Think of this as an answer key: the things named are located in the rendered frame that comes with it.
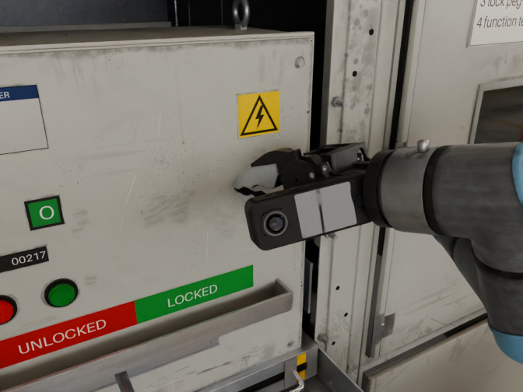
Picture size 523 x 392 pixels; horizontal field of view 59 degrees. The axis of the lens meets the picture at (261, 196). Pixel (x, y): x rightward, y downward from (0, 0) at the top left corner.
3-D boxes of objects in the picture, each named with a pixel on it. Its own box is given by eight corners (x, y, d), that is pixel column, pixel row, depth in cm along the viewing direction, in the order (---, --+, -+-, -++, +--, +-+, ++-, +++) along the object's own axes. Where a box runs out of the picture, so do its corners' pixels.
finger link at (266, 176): (262, 177, 60) (317, 178, 53) (227, 190, 56) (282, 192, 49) (257, 153, 59) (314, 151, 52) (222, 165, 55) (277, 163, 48)
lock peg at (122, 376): (140, 400, 54) (136, 375, 52) (121, 408, 53) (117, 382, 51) (125, 365, 59) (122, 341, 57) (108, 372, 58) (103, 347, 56)
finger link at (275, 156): (265, 188, 53) (324, 190, 47) (254, 193, 52) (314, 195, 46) (258, 148, 52) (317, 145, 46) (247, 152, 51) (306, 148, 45)
